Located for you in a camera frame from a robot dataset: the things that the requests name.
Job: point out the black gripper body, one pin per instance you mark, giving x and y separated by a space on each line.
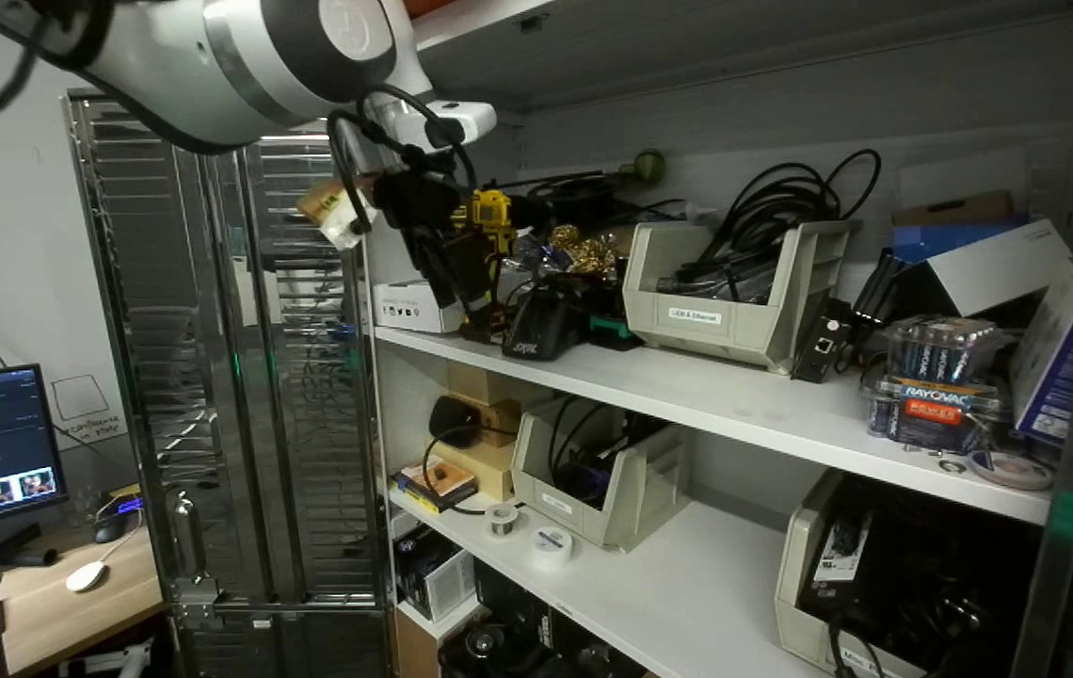
425 227

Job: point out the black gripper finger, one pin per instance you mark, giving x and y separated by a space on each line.
484 283
452 286

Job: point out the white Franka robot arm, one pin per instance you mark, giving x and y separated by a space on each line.
245 57

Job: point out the small white carton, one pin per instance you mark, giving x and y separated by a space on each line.
417 305

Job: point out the yellow power drill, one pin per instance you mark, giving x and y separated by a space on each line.
486 214

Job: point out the black battery charger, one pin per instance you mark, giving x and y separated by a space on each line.
545 327

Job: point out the black round webcam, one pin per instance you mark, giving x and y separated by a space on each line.
452 418

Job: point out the small tan cardboard box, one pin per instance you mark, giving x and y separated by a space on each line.
499 455

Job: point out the small orange black board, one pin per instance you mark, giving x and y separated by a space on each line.
435 487

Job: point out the green tennis ball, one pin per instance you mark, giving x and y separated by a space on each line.
649 162

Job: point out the orange object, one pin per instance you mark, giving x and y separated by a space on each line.
425 4

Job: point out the beige labelled storage bin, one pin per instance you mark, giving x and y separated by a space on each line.
711 320

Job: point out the small solder roll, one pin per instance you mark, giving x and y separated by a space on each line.
505 517

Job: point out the tiny white box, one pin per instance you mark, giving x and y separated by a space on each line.
555 540

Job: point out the white metal shelf unit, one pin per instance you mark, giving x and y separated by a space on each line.
748 399

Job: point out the white vented open box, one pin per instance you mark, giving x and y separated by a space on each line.
451 588

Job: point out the black network adapter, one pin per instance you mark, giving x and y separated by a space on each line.
826 339

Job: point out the black round lens device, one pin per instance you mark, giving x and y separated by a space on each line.
484 642

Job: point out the white paper sheet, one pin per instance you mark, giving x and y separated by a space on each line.
85 399

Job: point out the black upright device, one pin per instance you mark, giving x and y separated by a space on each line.
879 286

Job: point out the black computer mouse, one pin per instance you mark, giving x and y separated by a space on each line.
112 528

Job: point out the beige bin with adapters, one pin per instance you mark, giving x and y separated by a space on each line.
800 568

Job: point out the white computer mouse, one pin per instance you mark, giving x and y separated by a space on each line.
87 578

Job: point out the clear AA battery pack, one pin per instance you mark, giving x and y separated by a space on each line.
951 344

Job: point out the flat brown cardboard box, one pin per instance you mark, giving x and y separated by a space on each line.
963 207

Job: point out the wooden desk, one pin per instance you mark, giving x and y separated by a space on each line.
57 615

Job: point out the open blue white box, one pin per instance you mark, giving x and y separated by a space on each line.
998 268

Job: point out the black adapter bundle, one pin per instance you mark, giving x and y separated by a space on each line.
934 588

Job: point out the flat tape roll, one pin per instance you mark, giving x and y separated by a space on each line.
1012 467

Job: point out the blue white product box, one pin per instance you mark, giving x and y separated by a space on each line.
1050 359

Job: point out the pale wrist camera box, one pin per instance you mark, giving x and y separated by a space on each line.
332 214

